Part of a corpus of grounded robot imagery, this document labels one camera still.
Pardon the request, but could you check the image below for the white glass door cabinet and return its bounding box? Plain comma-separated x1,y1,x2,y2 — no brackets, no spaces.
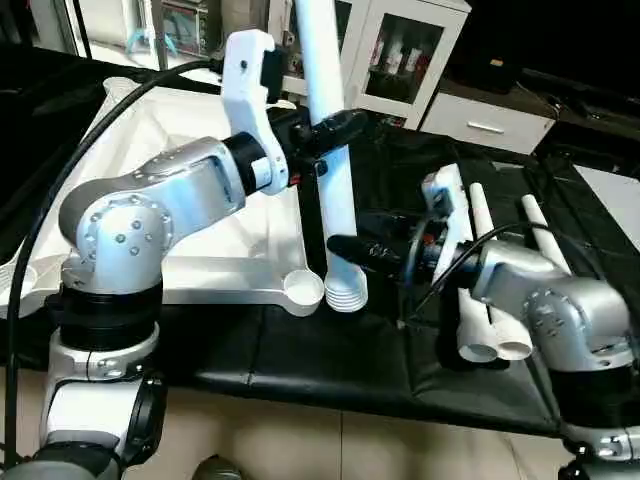
285,0,471,126

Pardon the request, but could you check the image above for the black work mat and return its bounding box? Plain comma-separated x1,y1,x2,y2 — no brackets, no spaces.
0,45,640,436

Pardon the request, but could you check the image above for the white plastic table top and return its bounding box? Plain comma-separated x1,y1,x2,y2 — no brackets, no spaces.
0,80,327,319

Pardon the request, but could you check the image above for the white drawer unit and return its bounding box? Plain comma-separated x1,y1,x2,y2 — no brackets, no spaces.
418,90,559,154

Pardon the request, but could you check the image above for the storage rack with items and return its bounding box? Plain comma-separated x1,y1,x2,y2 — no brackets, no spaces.
125,0,226,59

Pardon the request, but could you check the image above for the white flat panel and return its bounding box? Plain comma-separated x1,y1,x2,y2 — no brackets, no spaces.
575,160,640,241

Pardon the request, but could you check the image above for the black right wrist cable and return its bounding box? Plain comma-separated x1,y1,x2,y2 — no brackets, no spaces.
398,222,536,333

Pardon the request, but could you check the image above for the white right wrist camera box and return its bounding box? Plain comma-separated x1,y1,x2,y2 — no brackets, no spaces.
421,164,473,293

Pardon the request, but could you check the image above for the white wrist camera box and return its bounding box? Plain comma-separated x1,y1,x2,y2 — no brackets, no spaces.
220,29,292,193
421,164,473,293

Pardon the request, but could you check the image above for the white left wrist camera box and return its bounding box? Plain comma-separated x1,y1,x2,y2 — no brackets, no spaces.
220,29,292,193

